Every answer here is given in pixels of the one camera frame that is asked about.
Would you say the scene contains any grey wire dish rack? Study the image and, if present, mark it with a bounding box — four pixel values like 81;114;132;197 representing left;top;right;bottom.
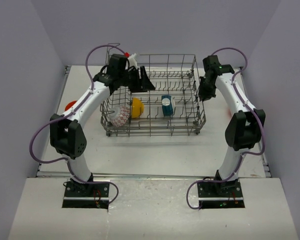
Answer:
100;53;206;137

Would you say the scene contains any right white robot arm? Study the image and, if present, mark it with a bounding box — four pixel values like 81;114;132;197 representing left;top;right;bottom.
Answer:
198;55;266;197

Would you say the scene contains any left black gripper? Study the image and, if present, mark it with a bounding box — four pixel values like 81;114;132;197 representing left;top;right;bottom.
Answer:
119;66;156;93

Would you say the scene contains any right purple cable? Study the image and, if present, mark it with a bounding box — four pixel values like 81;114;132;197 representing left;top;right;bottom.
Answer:
186;47;266;210

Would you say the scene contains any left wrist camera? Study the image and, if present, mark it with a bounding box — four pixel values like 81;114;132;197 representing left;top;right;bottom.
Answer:
127;53;139;69

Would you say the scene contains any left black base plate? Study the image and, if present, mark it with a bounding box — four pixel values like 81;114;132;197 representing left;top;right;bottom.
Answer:
63;179;110;200

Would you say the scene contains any orange white bowl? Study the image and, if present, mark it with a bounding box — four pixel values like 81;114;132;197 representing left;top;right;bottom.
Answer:
64;100;77;111

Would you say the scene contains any yellow bowl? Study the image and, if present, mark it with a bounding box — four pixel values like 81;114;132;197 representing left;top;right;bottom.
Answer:
131;97;145;119

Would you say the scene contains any red patterned white bowl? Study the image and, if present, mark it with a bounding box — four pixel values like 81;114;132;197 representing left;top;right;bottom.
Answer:
108;105;131;127

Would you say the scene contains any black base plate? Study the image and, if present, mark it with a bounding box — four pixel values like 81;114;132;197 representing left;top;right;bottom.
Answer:
63;179;110;200
197;180;243;198

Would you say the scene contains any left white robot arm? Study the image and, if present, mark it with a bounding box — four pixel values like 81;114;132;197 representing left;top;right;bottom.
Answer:
49;53;155;197

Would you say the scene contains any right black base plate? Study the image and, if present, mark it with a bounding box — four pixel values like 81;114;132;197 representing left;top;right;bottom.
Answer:
197;180;243;198

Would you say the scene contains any teal white bowl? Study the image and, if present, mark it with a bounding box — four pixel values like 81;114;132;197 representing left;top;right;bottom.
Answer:
161;94;175;117

